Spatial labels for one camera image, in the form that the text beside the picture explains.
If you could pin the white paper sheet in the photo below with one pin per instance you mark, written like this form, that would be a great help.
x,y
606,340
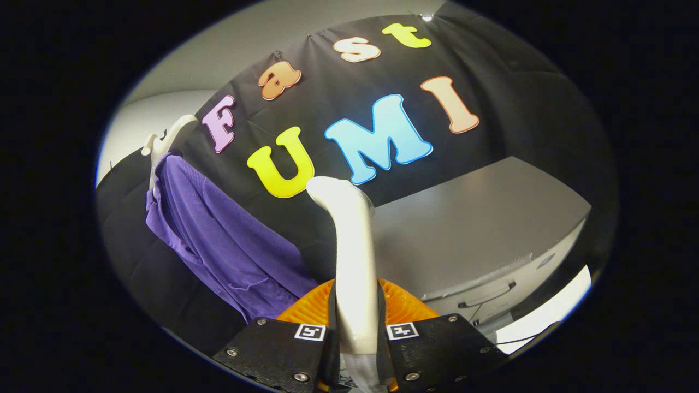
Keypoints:
x,y
551,311

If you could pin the grey cabinet with dark top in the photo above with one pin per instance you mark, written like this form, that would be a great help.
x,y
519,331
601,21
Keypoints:
x,y
480,207

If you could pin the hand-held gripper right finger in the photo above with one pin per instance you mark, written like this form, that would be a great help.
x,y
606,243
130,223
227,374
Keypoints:
x,y
442,349

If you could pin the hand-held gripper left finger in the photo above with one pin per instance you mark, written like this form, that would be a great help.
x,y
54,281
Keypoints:
x,y
273,349

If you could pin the white plastic clothes hanger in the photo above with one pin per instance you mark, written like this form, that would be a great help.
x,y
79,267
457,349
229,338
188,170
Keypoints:
x,y
169,139

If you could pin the purple jacket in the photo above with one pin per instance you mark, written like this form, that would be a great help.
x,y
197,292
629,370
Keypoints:
x,y
218,234

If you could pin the white garment steamer head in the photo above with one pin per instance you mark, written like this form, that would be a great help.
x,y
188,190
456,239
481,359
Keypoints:
x,y
355,262

